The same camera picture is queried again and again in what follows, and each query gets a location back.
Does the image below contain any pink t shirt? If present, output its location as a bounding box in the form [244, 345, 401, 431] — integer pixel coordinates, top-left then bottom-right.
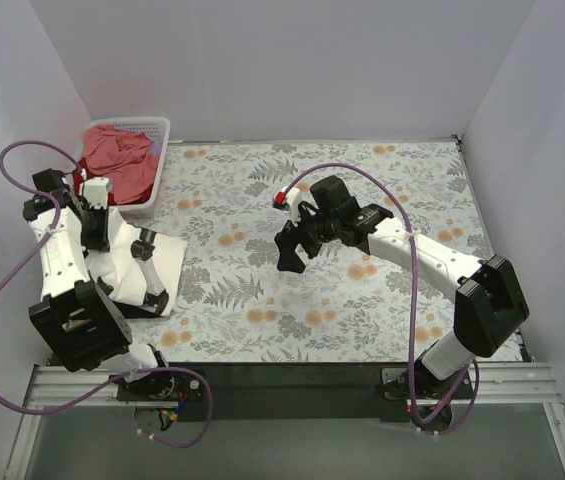
[80, 125, 161, 206]

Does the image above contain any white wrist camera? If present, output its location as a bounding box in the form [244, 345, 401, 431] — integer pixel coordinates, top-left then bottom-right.
[78, 177, 112, 210]
[272, 187, 303, 226]

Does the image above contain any aluminium frame rail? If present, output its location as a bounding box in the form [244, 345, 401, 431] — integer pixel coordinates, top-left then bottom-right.
[26, 362, 560, 407]

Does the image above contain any purple cable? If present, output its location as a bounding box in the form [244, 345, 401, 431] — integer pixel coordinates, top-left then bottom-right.
[281, 163, 479, 439]
[0, 140, 214, 449]

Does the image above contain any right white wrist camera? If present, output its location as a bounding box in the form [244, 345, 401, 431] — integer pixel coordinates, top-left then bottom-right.
[272, 187, 303, 226]

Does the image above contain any white t shirt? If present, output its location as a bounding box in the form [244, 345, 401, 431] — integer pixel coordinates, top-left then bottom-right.
[86, 207, 187, 318]

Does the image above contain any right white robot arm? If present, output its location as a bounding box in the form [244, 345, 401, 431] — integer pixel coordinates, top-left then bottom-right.
[273, 175, 529, 398]

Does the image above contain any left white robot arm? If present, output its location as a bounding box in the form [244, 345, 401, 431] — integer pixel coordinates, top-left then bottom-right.
[23, 169, 175, 400]

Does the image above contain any folded black t shirt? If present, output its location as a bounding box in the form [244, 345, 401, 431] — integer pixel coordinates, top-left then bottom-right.
[106, 300, 162, 319]

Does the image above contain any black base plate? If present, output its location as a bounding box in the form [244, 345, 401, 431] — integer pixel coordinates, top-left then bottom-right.
[116, 362, 475, 424]

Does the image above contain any white plastic laundry basket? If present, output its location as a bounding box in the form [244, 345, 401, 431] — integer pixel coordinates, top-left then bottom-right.
[78, 116, 171, 218]

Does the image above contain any floral patterned table mat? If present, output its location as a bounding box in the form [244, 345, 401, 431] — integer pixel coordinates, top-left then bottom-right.
[60, 140, 524, 364]

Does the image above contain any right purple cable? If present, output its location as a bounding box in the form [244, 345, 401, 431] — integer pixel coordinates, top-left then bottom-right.
[281, 163, 479, 439]

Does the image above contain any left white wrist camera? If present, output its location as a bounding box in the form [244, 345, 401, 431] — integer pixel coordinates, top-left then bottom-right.
[78, 177, 112, 210]

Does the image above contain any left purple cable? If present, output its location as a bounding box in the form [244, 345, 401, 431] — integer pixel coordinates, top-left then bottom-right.
[0, 140, 214, 449]

